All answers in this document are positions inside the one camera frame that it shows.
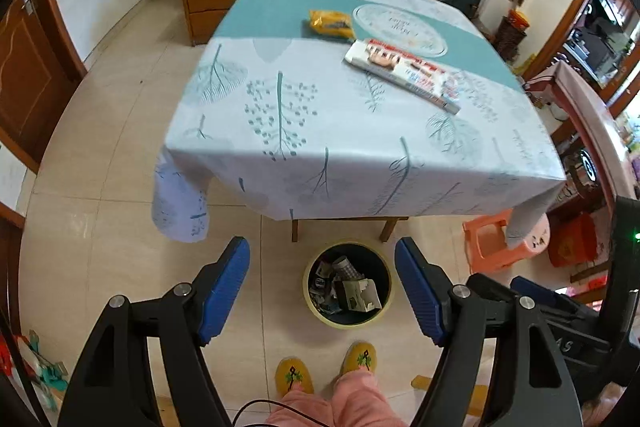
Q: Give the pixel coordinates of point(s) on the pink pajama pants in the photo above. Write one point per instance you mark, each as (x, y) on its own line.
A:
(350, 399)

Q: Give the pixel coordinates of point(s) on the pink plastic stool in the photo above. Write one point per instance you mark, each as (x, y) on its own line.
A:
(487, 239)

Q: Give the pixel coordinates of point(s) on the yellow slipper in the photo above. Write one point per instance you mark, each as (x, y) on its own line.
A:
(361, 357)
(294, 377)

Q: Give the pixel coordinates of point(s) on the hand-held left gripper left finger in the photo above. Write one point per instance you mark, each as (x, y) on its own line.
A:
(225, 292)

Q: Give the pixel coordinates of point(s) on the red yellow tin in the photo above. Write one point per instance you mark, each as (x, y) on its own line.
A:
(519, 19)

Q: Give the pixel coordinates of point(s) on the red plastic bucket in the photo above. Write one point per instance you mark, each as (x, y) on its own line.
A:
(572, 242)

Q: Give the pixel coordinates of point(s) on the yellow snack packet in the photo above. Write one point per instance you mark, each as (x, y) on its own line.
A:
(330, 24)

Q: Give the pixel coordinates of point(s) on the dining table with pink cloth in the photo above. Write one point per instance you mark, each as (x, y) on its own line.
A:
(590, 117)

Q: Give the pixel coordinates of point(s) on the red printed flat box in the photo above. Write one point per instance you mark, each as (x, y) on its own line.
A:
(400, 67)

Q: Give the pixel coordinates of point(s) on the white cardboard box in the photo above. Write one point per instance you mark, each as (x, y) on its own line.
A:
(357, 296)

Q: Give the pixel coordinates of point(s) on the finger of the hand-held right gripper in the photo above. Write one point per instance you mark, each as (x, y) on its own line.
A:
(487, 286)
(537, 291)

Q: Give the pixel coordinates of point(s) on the dark wicker stand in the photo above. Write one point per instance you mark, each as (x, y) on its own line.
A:
(510, 39)

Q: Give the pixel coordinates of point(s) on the small wooden side cabinet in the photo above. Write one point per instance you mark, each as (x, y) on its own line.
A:
(210, 2)

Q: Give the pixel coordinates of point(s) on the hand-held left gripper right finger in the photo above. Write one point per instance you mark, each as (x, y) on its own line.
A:
(420, 292)

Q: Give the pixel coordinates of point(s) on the person's right hand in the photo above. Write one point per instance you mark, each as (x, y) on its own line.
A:
(602, 407)

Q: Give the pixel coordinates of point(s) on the colourful floor toy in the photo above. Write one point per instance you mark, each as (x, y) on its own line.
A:
(42, 372)

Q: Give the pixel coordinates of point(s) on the brown panel door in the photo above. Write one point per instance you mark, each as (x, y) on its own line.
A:
(35, 67)

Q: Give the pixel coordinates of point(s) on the wooden display cabinet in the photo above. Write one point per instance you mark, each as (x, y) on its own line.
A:
(600, 32)

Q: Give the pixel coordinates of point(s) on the black bin with yellow rim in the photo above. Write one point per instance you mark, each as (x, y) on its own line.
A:
(312, 309)

